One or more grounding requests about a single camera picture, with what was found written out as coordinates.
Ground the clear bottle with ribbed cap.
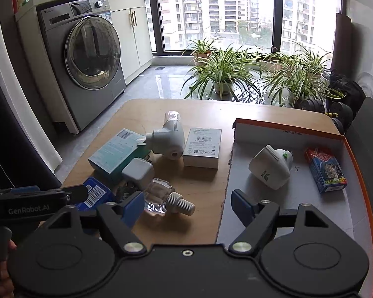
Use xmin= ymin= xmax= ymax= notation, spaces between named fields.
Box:
xmin=142 ymin=178 xmax=196 ymax=217

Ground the grey front-load washing machine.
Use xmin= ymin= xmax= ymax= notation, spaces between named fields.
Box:
xmin=36 ymin=0 xmax=127 ymax=132

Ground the blue red card box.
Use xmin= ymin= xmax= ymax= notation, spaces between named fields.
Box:
xmin=305 ymin=147 xmax=348 ymax=193

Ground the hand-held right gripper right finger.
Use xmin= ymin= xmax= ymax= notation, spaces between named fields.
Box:
xmin=228 ymin=189 xmax=334 ymax=255

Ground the black bag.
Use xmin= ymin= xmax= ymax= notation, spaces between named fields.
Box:
xmin=328 ymin=70 xmax=366 ymax=115

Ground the white laundry cabinet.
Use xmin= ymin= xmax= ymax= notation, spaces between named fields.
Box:
xmin=14 ymin=0 xmax=154 ymax=134

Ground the white plug-in heater with bottle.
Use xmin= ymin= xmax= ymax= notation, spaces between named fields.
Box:
xmin=145 ymin=111 xmax=186 ymax=161

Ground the white rectangular box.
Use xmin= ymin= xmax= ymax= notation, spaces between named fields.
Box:
xmin=182 ymin=127 xmax=223 ymax=170

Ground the spider plant in cream pot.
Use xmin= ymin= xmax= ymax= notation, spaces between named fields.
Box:
xmin=261 ymin=45 xmax=333 ymax=73
xmin=183 ymin=37 xmax=225 ymax=66

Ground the orange edged cardboard box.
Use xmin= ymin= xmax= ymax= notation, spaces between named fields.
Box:
xmin=216 ymin=117 xmax=373 ymax=255

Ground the grey folding board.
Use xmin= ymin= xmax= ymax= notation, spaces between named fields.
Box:
xmin=345 ymin=97 xmax=373 ymax=255

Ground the black dumbbell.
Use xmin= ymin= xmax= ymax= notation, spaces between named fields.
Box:
xmin=300 ymin=98 xmax=354 ymax=131

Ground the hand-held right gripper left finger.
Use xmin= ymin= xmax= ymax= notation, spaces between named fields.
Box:
xmin=40 ymin=191 xmax=146 ymax=256

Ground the teal rectangular box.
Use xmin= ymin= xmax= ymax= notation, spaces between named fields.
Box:
xmin=88 ymin=128 xmax=152 ymax=182

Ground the black rectangular block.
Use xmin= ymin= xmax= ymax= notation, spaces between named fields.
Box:
xmin=115 ymin=182 xmax=142 ymax=202

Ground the spider plant in white pot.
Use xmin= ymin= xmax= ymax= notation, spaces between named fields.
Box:
xmin=258 ymin=65 xmax=339 ymax=109
xmin=182 ymin=48 xmax=262 ymax=102

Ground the white charger adapter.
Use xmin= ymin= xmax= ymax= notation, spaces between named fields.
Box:
xmin=122 ymin=157 xmax=154 ymax=190

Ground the large dark framed window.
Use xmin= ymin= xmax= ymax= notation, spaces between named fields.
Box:
xmin=146 ymin=0 xmax=345 ymax=58

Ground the white fan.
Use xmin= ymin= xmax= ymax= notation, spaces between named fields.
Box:
xmin=357 ymin=71 xmax=373 ymax=101

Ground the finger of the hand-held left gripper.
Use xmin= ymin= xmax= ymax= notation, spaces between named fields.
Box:
xmin=65 ymin=185 xmax=89 ymax=202

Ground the brown rolled mat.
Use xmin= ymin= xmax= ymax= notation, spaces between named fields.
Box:
xmin=333 ymin=12 xmax=352 ymax=73

